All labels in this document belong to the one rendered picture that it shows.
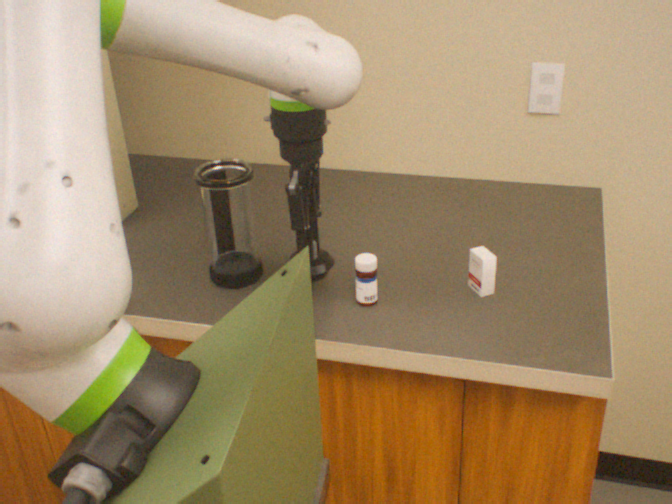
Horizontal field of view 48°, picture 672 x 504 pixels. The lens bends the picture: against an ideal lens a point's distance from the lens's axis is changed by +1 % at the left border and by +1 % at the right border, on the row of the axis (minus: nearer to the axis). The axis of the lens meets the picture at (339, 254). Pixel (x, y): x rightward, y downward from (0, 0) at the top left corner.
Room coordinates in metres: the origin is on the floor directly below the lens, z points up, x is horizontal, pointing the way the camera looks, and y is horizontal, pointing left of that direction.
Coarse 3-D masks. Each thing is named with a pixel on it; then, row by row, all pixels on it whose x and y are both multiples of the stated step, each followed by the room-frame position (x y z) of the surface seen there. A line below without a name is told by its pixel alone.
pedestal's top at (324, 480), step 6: (324, 462) 0.76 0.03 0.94; (324, 468) 0.75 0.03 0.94; (330, 468) 0.77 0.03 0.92; (324, 474) 0.74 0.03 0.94; (330, 474) 0.77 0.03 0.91; (318, 480) 0.73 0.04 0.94; (324, 480) 0.73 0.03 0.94; (330, 480) 0.76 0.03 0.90; (318, 486) 0.72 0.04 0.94; (324, 486) 0.73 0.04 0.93; (318, 492) 0.71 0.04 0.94; (324, 492) 0.72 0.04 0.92; (318, 498) 0.70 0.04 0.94; (324, 498) 0.72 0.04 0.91
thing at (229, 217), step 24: (216, 168) 1.30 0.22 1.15; (240, 168) 1.30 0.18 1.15; (216, 192) 1.22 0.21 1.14; (240, 192) 1.23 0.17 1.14; (216, 216) 1.22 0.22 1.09; (240, 216) 1.23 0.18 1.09; (216, 240) 1.23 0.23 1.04; (240, 240) 1.23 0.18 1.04; (216, 264) 1.23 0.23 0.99; (240, 264) 1.22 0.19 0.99
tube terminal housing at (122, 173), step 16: (112, 80) 1.59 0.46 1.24; (112, 96) 1.58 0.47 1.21; (112, 112) 1.57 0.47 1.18; (112, 128) 1.56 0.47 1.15; (112, 144) 1.55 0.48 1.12; (112, 160) 1.53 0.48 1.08; (128, 160) 1.59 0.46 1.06; (128, 176) 1.58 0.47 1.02; (128, 192) 1.57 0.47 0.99; (128, 208) 1.56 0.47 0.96
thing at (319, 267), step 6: (294, 252) 1.24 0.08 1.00; (318, 252) 1.23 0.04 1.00; (324, 252) 1.23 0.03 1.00; (288, 258) 1.22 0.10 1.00; (318, 258) 1.21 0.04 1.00; (324, 258) 1.21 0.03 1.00; (330, 258) 1.21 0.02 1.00; (312, 264) 1.19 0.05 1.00; (318, 264) 1.19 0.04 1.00; (324, 264) 1.19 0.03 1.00; (330, 264) 1.20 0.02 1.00; (312, 270) 1.18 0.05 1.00; (318, 270) 1.18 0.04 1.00; (324, 270) 1.18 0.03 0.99; (312, 276) 1.18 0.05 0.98; (318, 276) 1.18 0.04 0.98; (324, 276) 1.20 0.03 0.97
